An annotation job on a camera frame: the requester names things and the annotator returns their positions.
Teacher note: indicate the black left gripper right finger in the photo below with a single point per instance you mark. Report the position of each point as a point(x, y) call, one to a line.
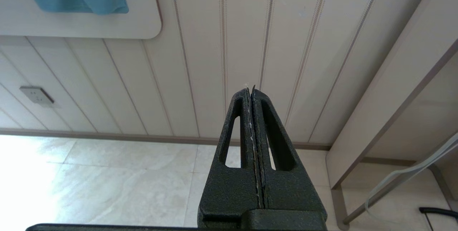
point(293, 195)

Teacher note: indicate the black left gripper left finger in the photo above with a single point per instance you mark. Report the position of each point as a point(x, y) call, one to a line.
point(229, 191)

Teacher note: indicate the beige wooden shelf nightstand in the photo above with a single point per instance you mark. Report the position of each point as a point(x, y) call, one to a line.
point(393, 80)

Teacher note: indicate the grey wall socket plate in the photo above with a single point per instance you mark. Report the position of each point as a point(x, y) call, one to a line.
point(35, 95)

